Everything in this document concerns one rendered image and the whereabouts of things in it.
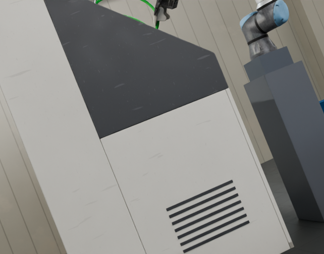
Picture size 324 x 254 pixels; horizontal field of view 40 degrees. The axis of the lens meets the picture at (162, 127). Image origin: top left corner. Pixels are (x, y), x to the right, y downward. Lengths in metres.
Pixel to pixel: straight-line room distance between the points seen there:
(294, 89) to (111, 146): 1.04
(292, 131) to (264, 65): 0.37
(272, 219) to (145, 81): 0.78
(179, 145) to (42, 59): 0.64
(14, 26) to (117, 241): 0.94
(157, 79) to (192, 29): 3.29
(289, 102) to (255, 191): 0.62
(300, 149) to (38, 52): 1.34
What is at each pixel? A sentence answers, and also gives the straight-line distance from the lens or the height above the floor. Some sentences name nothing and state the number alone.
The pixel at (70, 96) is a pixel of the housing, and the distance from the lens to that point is 1.79.
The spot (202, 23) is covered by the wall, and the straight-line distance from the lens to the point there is 5.16.
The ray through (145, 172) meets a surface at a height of 0.60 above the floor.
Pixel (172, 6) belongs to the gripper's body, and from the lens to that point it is 2.04.
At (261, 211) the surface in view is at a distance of 1.91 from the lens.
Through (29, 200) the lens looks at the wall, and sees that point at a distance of 4.52.
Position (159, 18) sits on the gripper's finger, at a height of 1.21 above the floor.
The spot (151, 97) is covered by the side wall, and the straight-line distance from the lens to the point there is 1.81.
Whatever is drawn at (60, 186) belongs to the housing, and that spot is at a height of 0.67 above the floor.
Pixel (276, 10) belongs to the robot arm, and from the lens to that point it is 2.34.
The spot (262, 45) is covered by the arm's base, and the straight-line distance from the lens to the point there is 2.40.
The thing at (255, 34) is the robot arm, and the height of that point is 1.02.
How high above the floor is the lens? 0.71
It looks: 1 degrees up
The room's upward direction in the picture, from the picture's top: 22 degrees counter-clockwise
